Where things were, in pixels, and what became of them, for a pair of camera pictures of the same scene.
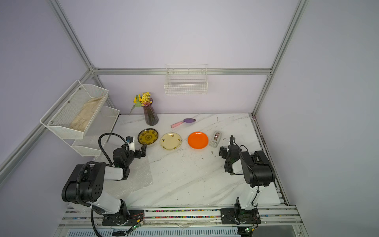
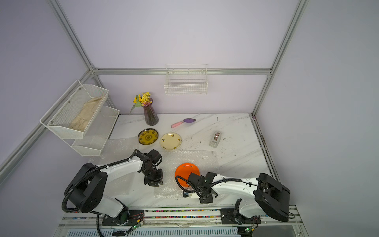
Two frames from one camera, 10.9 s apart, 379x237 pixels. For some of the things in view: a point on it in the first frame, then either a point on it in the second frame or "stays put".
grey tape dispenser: (215, 139) stays put
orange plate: (198, 140) → (184, 170)
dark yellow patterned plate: (147, 136) stays put
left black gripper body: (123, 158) → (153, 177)
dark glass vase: (151, 118) stays put
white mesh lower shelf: (96, 135) stays put
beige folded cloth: (83, 118) stays put
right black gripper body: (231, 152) → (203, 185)
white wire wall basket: (186, 79) stays put
